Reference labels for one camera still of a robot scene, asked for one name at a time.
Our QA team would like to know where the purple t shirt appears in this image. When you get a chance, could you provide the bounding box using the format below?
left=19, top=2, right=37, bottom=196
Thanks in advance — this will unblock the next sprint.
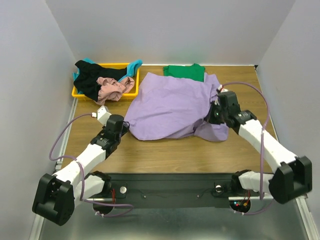
left=124, top=72, right=229, bottom=142

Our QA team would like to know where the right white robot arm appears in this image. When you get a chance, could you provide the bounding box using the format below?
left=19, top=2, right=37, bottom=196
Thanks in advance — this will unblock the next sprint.
left=205, top=90, right=313, bottom=204

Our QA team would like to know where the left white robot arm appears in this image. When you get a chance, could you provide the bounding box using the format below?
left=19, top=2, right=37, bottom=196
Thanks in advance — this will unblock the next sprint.
left=32, top=114, right=129, bottom=226

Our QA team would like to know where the pink t shirt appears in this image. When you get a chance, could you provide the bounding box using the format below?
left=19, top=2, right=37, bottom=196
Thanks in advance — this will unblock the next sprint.
left=96, top=76, right=135, bottom=106

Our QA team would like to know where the folded green t shirt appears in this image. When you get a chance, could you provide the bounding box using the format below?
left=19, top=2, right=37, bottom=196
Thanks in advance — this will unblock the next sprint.
left=163, top=63, right=206, bottom=82

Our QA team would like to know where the yellow plastic bin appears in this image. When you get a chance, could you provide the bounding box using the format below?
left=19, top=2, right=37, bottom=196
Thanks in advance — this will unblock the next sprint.
left=71, top=59, right=142, bottom=104

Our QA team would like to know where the black t shirt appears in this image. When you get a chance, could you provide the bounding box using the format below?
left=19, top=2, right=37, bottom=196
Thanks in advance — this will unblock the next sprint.
left=73, top=60, right=127, bottom=101

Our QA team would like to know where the teal t shirt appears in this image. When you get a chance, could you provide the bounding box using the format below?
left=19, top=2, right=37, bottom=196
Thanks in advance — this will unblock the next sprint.
left=72, top=58, right=143, bottom=82

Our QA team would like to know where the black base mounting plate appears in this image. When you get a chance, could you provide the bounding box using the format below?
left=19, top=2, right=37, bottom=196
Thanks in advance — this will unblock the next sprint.
left=51, top=172, right=292, bottom=210

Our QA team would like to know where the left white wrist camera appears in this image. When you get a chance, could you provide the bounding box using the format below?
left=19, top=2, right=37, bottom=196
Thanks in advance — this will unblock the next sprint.
left=91, top=105, right=112, bottom=126

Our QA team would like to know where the left side aluminium rail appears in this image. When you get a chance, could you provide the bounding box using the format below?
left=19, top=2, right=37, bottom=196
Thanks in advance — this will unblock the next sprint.
left=54, top=98, right=78, bottom=172

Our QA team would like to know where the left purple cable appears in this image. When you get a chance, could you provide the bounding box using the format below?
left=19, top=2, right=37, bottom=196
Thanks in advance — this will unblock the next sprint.
left=48, top=112, right=135, bottom=218

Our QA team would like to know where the aluminium frame rail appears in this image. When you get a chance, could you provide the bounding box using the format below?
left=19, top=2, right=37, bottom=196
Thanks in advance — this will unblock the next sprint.
left=39, top=177, right=309, bottom=201

